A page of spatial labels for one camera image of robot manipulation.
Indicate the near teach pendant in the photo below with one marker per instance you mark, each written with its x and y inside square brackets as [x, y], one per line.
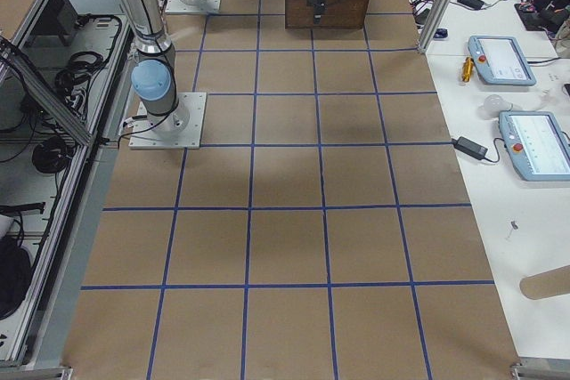
[536, 145]

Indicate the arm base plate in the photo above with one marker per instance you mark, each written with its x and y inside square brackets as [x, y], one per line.
[181, 129]
[195, 7]

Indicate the teach pendant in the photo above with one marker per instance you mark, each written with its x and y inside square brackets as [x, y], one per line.
[499, 60]
[536, 145]

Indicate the black power adapter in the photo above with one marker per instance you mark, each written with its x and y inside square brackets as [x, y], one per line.
[470, 148]

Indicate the far teach pendant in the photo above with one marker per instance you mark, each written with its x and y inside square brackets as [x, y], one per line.
[499, 60]

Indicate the cardboard tube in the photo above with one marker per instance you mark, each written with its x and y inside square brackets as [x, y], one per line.
[546, 284]

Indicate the white light bulb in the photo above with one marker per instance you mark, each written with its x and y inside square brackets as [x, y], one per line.
[493, 105]

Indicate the yellow tool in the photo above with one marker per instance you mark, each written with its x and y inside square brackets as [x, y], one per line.
[467, 70]

